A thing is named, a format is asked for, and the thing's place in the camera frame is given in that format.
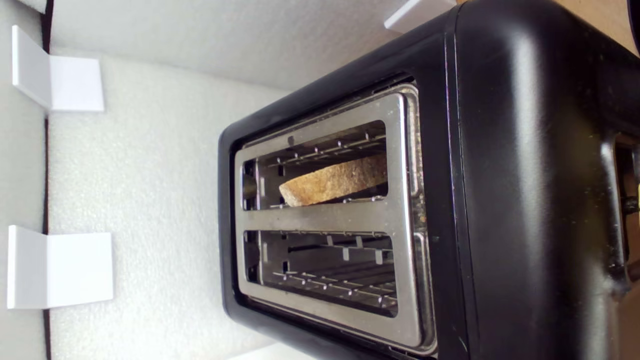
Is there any black two-slot toaster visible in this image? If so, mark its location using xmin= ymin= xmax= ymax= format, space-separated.
xmin=217 ymin=0 xmax=640 ymax=360

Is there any brown bread slice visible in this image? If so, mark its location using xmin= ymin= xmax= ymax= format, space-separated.
xmin=278 ymin=153 xmax=389 ymax=208

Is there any white wall clip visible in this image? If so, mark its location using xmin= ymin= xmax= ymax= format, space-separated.
xmin=6 ymin=224 xmax=115 ymax=310
xmin=11 ymin=24 xmax=106 ymax=113
xmin=383 ymin=0 xmax=458 ymax=34

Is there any black round plate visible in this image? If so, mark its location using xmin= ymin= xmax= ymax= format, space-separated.
xmin=626 ymin=0 xmax=640 ymax=56

